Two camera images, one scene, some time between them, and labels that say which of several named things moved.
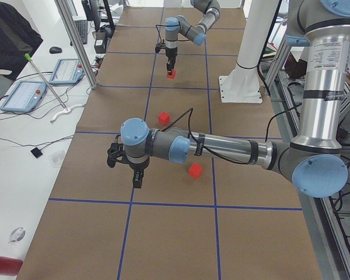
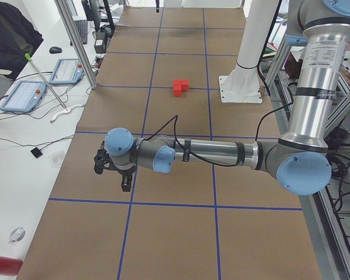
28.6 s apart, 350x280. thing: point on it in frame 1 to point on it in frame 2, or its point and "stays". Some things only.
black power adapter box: x=100 y=42 stays
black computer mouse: x=55 y=50 stays
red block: x=195 y=170 to x=177 y=89
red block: x=173 y=74 to x=185 y=84
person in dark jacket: x=11 y=40 stays
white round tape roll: x=17 y=234 stays
